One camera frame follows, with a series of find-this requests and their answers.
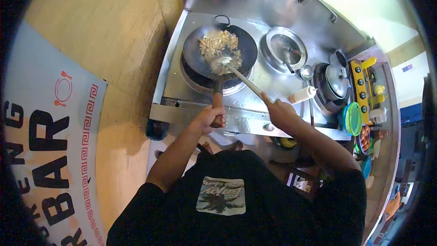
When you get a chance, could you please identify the person's right hand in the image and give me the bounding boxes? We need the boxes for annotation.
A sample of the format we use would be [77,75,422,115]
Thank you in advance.
[261,92,302,131]

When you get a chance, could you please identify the person's left hand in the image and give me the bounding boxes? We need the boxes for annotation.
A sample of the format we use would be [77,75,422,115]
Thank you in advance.
[189,104,227,136]

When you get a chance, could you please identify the person's right fingers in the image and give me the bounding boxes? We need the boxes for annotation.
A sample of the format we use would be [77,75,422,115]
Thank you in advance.
[261,92,283,107]

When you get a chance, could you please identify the person's left fingers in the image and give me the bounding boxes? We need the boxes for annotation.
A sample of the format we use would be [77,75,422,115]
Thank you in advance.
[211,107,227,128]

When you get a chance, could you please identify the long metal spatula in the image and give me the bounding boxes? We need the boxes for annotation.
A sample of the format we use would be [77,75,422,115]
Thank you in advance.
[211,56,274,105]

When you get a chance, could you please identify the black wok with wooden handle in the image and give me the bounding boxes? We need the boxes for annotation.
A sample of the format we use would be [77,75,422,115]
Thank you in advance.
[182,15,259,128]

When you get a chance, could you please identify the stainless steel stove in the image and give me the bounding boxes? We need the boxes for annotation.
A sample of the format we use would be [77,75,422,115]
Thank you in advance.
[149,8,353,141]

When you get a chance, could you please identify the person's legs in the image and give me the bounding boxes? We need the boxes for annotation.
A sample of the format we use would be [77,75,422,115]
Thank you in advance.
[196,139,245,155]

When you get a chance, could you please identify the white squeeze bottle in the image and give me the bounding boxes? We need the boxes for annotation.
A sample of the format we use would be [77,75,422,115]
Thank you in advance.
[289,86,318,105]

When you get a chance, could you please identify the dark bowl with yellow contents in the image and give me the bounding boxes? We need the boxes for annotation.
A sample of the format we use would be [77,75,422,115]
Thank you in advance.
[271,136,300,151]

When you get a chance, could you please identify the metal ladle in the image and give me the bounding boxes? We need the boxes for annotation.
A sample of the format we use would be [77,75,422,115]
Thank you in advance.
[300,64,315,127]

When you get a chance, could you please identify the round metal basin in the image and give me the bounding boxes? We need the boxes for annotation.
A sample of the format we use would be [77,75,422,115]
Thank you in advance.
[259,26,309,76]

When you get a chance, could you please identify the dark blue gas cylinder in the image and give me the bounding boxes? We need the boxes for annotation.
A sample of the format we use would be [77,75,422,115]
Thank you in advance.
[146,119,170,141]

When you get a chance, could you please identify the metal pot with lid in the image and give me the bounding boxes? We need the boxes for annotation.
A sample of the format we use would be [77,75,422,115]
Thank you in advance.
[312,49,352,114]

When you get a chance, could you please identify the fried rice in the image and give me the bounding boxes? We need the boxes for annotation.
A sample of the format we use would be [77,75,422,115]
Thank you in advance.
[199,30,244,76]

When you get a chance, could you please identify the yellow rack with bottles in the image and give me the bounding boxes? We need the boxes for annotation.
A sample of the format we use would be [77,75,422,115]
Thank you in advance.
[350,56,389,126]

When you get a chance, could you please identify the person's body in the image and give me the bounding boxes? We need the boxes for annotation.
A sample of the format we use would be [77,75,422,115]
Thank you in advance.
[107,149,368,246]

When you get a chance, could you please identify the bowl of brown eggs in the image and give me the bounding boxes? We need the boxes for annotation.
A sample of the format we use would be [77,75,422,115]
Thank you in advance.
[358,125,371,155]

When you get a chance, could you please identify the white printed banner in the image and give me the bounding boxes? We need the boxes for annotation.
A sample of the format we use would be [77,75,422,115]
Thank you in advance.
[0,20,109,246]

